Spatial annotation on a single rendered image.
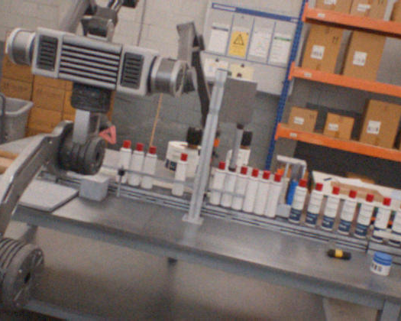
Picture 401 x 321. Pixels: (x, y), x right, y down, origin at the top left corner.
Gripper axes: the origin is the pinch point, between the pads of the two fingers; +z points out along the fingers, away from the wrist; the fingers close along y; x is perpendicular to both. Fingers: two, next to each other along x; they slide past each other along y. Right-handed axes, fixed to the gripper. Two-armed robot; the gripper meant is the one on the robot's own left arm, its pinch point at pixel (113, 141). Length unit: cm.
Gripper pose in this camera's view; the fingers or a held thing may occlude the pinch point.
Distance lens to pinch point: 237.6
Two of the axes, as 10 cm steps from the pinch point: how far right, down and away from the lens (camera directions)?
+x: -8.6, 4.6, 2.1
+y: 1.5, -1.6, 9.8
